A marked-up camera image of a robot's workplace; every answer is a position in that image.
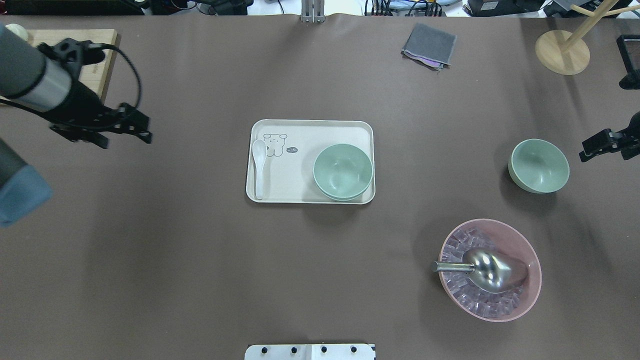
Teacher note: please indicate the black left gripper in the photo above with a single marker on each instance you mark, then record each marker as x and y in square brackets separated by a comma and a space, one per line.
[84, 106]

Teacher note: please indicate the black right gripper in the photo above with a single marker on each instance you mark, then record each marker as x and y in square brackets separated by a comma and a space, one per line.
[602, 141]

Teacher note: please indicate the green bowl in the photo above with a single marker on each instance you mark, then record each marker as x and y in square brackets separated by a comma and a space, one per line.
[539, 167]
[342, 195]
[343, 166]

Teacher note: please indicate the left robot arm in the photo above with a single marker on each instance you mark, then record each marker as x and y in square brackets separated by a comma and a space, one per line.
[45, 81]

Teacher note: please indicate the wooden cutting board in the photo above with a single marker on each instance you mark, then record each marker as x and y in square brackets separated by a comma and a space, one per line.
[95, 76]

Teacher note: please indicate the wooden stand with round base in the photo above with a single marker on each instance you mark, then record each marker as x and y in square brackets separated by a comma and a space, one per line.
[564, 52]

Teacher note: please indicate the black device at table edge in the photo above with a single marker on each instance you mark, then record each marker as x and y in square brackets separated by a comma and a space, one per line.
[629, 48]

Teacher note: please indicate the white ceramic spoon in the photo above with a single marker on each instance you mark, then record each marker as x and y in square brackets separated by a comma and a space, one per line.
[259, 154]

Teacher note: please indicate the pink bowl with ice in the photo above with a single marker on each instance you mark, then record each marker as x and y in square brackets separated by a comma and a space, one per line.
[496, 236]

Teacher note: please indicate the cream rabbit serving tray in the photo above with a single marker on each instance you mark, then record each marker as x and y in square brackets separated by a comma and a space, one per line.
[293, 148]

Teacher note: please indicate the metal ice scoop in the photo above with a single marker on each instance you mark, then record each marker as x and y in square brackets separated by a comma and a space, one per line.
[489, 270]

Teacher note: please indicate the grey folded cloth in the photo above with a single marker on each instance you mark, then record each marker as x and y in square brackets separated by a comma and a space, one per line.
[430, 46]

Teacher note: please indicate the green bowl on tray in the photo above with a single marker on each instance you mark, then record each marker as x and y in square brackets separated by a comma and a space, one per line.
[342, 195]

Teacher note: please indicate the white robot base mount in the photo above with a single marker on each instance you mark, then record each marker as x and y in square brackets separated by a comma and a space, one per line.
[311, 351]

